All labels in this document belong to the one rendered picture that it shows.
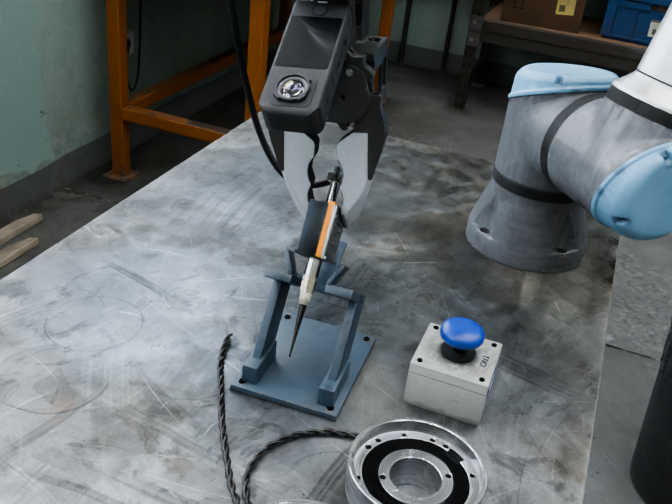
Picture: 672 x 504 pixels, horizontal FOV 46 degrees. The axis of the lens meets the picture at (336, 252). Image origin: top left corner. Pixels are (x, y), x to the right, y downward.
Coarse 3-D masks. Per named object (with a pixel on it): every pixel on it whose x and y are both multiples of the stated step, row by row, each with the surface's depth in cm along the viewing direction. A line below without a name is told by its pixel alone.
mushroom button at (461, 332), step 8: (448, 320) 70; (456, 320) 70; (464, 320) 70; (472, 320) 71; (440, 328) 70; (448, 328) 69; (456, 328) 69; (464, 328) 69; (472, 328) 69; (480, 328) 70; (448, 336) 68; (456, 336) 68; (464, 336) 68; (472, 336) 68; (480, 336) 69; (456, 344) 68; (464, 344) 68; (472, 344) 68; (480, 344) 69; (456, 352) 70
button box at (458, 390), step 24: (432, 336) 73; (432, 360) 69; (456, 360) 69; (480, 360) 70; (408, 384) 70; (432, 384) 69; (456, 384) 68; (480, 384) 67; (432, 408) 70; (456, 408) 69; (480, 408) 68
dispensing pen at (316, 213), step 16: (336, 176) 67; (336, 192) 67; (320, 208) 66; (304, 224) 66; (320, 224) 65; (304, 240) 65; (304, 256) 68; (304, 272) 67; (304, 288) 66; (304, 304) 67
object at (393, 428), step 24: (360, 432) 61; (384, 432) 63; (408, 432) 63; (432, 432) 63; (456, 432) 62; (360, 456) 60; (408, 456) 61; (432, 456) 61; (480, 456) 60; (360, 480) 58; (384, 480) 58; (408, 480) 62; (432, 480) 61; (480, 480) 59
